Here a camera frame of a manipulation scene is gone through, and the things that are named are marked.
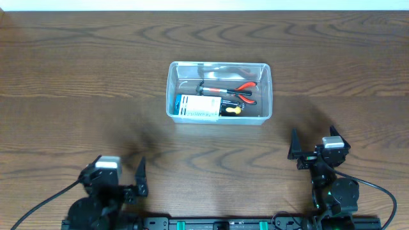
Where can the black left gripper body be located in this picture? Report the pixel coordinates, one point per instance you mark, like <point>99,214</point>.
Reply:
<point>124,190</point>

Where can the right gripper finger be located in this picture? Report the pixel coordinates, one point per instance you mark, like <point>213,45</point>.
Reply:
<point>334,132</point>
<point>295,149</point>

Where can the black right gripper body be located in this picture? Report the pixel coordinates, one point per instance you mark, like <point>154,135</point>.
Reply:
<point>307,161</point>

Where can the stubby yellow black screwdriver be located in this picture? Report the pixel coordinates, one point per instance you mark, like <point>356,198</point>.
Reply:
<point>229,108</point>

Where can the red handled pliers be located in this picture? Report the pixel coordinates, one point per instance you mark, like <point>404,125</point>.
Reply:
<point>243,93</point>

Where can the white blue screwdriver box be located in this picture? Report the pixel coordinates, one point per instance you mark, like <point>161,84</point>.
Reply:
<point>197,106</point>

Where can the small black orange hammer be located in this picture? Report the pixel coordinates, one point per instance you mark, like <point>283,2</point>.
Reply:
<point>200,89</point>

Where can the silver combination wrench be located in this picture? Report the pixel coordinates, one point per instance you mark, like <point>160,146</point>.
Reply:
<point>242,105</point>

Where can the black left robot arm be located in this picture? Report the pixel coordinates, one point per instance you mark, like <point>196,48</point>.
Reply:
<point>102,208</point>

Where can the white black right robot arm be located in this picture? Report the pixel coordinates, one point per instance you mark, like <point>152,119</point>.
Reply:
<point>335,199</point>

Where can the clear plastic container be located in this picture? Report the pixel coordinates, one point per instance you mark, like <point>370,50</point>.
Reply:
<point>185,76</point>

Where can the black mounting rail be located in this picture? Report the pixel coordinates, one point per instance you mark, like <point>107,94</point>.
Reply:
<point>279,221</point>

